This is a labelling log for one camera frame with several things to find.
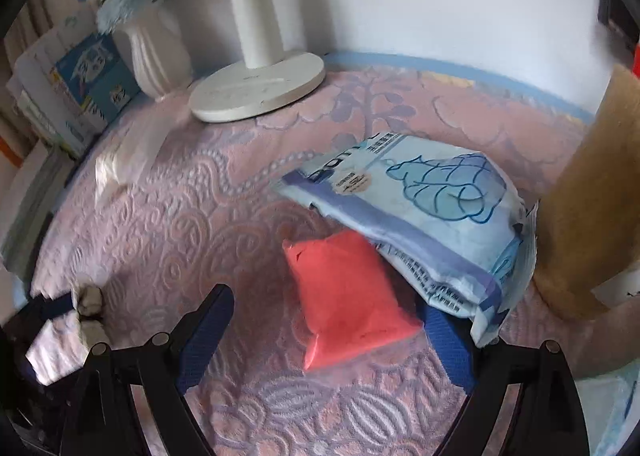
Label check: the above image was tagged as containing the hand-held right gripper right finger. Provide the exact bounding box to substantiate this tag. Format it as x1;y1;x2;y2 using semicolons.
422;306;591;456

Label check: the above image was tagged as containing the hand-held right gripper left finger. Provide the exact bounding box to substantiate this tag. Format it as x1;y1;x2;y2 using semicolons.
60;283;236;456

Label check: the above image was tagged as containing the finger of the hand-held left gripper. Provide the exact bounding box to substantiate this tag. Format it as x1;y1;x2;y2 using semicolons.
25;293;81;325

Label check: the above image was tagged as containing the lilac printed pouch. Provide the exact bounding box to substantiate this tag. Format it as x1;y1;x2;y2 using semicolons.
24;311;85;383

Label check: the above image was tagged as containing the white printed cloth bundle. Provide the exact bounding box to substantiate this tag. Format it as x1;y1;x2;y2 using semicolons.
74;286;106;337

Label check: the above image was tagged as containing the pink patterned tablecloth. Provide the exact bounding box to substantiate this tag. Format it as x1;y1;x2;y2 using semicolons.
0;53;631;456

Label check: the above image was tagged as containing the blue wet wipes packet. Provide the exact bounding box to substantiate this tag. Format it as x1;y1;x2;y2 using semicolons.
272;133;538;349

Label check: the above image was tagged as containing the white plastic bag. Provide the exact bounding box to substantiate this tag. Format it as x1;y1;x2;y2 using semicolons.
94;108;188;197

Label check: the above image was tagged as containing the wooden pen holder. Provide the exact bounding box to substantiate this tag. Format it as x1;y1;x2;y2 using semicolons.
532;63;640;321

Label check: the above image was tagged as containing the stack of papers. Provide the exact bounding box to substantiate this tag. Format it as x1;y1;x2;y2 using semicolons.
0;0;126;161

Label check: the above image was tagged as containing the blue illustrated book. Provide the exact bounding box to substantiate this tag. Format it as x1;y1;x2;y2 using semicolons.
50;33;142;124

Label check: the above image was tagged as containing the white ribbed vase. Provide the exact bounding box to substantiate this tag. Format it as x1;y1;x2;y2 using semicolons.
112;3;195;101

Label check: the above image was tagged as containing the black monitor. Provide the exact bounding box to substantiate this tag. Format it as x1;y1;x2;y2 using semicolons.
597;0;640;44

